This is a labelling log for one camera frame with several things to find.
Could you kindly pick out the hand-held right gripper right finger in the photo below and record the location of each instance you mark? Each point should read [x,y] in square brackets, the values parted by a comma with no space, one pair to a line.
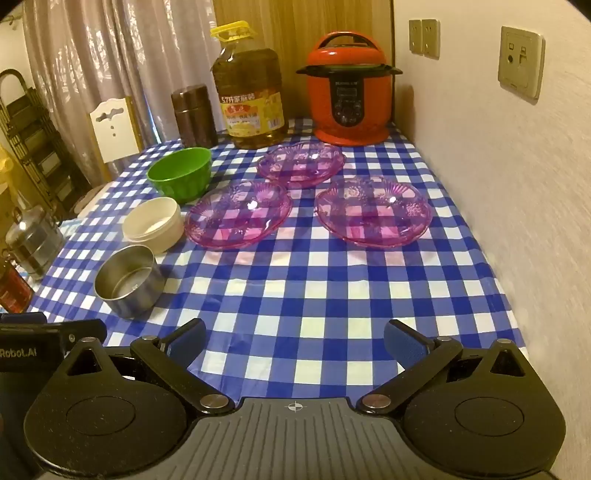
[405,344]

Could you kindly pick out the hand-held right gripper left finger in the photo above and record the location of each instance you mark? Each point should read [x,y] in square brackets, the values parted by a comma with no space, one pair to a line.
[188,344]

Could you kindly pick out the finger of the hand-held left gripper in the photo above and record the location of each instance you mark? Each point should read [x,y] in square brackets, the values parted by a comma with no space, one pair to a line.
[81,330]

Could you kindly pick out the stainless steel bowl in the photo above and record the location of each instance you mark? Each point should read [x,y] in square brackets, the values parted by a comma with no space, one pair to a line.
[138,300]

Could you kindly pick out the white plastic bowl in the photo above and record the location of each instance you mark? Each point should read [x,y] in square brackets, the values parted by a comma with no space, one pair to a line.
[157,237]

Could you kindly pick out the purple glass plate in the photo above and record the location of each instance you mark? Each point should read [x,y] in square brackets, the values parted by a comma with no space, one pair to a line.
[374,214]
[300,166]
[238,217]

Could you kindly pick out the green plastic bowl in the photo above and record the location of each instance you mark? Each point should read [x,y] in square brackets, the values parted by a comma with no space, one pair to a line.
[178,184]

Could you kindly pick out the stacked steel lunch container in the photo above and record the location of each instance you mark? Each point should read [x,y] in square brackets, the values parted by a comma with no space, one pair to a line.
[34,242]

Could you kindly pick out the blue white checkered tablecloth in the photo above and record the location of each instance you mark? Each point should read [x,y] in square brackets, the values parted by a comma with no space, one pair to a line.
[300,295]

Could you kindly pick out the black metal rack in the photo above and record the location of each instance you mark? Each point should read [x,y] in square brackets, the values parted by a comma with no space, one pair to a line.
[41,147]

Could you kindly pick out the white wooden chair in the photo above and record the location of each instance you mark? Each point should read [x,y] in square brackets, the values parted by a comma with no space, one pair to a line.
[113,131]

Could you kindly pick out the brown metal canister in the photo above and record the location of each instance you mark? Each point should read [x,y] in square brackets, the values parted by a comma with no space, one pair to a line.
[194,115]

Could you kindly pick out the red electric pressure cooker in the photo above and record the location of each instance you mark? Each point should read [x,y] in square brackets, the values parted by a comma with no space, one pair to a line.
[348,92]

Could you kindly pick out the large cooking oil bottle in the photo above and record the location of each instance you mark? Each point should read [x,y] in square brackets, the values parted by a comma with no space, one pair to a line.
[249,83]

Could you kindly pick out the grey curtain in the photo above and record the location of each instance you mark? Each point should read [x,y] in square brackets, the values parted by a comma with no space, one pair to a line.
[115,50]

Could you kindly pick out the beige wall socket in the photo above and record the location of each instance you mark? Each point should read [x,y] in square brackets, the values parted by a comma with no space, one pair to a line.
[521,62]

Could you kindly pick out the beige wall switch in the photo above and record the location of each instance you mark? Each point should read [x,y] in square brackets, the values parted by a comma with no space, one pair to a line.
[430,39]
[415,37]

